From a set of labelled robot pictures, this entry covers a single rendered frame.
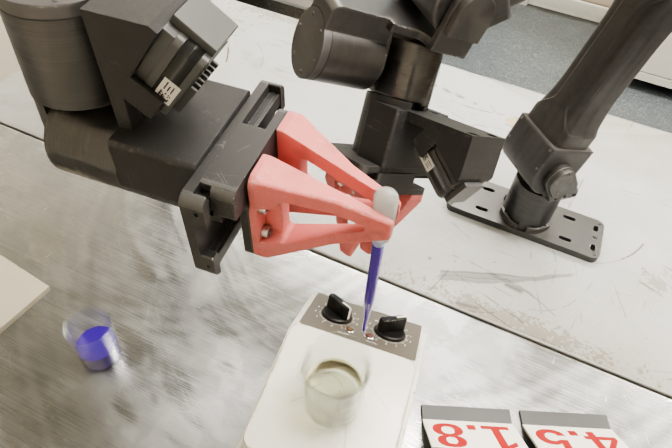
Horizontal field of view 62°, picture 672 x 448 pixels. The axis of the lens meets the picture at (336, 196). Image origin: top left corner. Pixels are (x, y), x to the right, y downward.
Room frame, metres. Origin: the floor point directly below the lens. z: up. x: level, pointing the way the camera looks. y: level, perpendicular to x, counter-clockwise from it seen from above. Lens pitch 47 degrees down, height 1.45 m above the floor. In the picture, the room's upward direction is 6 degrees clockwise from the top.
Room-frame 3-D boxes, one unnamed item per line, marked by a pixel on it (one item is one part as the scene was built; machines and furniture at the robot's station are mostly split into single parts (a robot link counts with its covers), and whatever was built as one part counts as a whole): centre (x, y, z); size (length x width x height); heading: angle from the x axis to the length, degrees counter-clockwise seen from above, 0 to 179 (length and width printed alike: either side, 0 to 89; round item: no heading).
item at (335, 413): (0.20, -0.01, 1.02); 0.06 x 0.05 x 0.08; 116
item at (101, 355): (0.26, 0.22, 0.93); 0.04 x 0.04 x 0.06
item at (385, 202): (0.20, -0.03, 1.22); 0.01 x 0.01 x 0.04; 75
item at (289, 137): (0.21, 0.01, 1.22); 0.09 x 0.07 x 0.07; 75
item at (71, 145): (0.25, 0.14, 1.22); 0.07 x 0.06 x 0.07; 75
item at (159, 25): (0.23, 0.08, 1.27); 0.07 x 0.06 x 0.11; 165
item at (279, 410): (0.20, -0.02, 0.98); 0.12 x 0.12 x 0.01; 76
